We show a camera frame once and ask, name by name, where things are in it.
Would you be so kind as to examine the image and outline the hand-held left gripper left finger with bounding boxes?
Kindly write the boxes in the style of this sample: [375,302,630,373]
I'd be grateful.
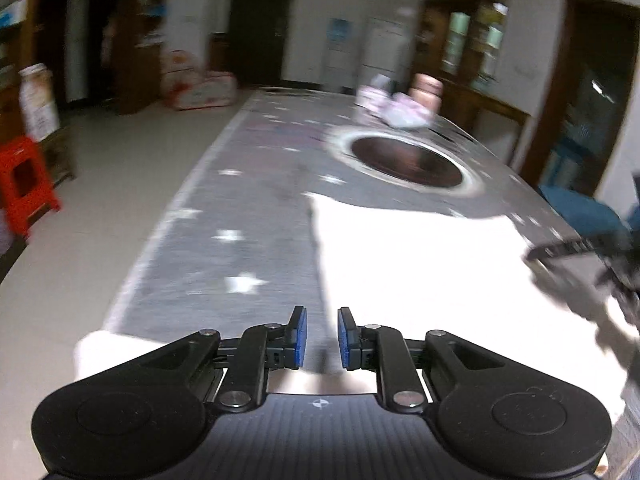
[135,306,307,413]

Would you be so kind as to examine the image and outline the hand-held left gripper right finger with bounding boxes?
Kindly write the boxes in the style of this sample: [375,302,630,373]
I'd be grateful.
[337,306,506,410]

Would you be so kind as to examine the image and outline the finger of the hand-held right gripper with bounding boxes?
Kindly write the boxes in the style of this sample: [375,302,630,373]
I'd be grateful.
[537,267,608,321]
[524,237,608,265]

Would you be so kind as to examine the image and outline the white garment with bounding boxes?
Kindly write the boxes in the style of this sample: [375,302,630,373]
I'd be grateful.
[75,192,636,396]

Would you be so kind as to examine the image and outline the blue chair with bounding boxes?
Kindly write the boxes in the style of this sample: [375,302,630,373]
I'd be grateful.
[540,185,621,237]

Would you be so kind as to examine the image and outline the grey star-print tablecloth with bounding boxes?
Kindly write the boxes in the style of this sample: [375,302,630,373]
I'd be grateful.
[107,87,596,376]

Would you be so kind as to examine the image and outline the wooden framed glass door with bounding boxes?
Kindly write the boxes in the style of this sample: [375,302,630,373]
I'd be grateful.
[520,0,640,198]

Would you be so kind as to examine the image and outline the pink bottle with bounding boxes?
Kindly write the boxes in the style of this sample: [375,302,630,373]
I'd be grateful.
[410,74,443,111]

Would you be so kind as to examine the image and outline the clear plastic bag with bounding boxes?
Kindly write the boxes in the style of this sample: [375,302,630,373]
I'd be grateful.
[355,85,436,131]

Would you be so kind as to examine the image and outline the wooden glass display cabinet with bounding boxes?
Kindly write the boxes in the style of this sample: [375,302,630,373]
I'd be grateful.
[417,0,511,91]

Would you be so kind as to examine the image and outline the pink printed package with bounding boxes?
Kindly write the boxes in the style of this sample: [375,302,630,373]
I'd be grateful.
[162,50,238,111]

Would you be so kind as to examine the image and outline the white fridge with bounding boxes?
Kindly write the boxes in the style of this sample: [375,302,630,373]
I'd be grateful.
[361,17,413,86]

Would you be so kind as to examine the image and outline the dark door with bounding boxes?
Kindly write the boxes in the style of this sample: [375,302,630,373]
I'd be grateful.
[230,0,296,88]

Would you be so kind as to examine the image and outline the red plastic stool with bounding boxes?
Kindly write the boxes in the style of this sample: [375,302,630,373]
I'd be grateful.
[0,136,63,238]

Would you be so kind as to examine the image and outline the brown wooden shelf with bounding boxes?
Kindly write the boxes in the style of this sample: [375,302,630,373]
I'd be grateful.
[117,0,173,116]

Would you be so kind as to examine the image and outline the white printed sack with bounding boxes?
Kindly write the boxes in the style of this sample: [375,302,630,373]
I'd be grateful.
[19,63,61,142]

